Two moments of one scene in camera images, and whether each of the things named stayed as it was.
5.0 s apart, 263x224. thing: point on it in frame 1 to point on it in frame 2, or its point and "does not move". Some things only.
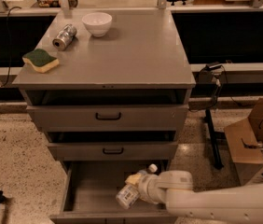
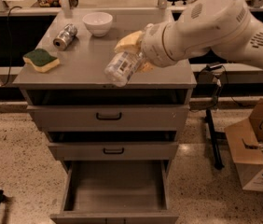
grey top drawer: [108, 118] does not move
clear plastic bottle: [129, 195] to [121, 68]
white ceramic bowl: [97, 22] does not move
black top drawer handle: [107, 119] does not move
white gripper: [145, 184] to [153, 45]
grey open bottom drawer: [89, 192] does not move
